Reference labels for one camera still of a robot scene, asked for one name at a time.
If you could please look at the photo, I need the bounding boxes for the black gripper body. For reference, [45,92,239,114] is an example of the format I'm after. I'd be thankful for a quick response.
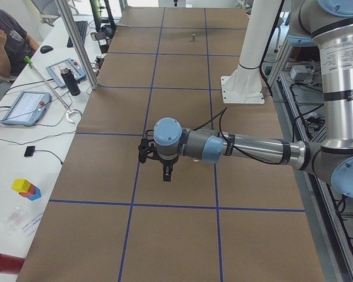
[138,130,177,170]

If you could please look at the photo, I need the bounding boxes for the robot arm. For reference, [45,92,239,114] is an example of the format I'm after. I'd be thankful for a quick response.
[138,1,353,198]

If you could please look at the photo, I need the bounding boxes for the brown kraft paper mat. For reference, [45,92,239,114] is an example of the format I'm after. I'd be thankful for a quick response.
[18,8,325,281]

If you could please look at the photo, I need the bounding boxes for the black water bottle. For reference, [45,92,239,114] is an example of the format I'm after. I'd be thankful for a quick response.
[61,68,81,96]

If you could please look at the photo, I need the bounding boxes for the small black puck device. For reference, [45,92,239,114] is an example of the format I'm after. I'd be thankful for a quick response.
[24,146,35,157]

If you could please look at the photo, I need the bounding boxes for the far teach pendant tablet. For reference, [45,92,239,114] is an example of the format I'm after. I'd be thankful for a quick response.
[46,58,86,88]

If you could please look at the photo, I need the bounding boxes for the teach pendant tablet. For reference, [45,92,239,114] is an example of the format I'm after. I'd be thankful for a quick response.
[1,91,51,126]
[46,58,86,88]

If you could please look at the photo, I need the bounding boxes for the near teach pendant tablet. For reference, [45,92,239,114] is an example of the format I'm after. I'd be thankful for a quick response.
[1,91,51,126]

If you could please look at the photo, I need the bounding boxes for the stacked coloured toy blocks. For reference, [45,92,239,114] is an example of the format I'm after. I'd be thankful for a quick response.
[12,179,41,201]

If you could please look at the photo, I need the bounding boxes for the black keyboard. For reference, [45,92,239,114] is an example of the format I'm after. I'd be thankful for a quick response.
[66,21,88,48]

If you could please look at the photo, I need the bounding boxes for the black computer mouse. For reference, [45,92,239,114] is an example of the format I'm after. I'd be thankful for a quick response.
[40,45,54,54]

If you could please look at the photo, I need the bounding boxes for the long metal grabber stick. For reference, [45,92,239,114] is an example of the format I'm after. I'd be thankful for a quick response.
[24,56,82,125]

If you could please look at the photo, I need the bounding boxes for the seated person dark shirt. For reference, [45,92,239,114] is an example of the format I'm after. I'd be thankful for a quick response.
[0,9,39,78]

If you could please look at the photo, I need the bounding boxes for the red cylinder object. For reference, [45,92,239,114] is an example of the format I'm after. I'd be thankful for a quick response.
[0,253,25,274]

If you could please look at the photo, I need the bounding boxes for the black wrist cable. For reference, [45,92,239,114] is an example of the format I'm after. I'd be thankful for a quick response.
[194,107,283,165]

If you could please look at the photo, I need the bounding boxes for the white pedestal column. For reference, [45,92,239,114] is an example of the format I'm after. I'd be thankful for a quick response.
[221,0,283,105]

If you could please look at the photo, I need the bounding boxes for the aluminium frame post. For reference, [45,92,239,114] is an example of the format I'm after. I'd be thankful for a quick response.
[55,0,98,90]

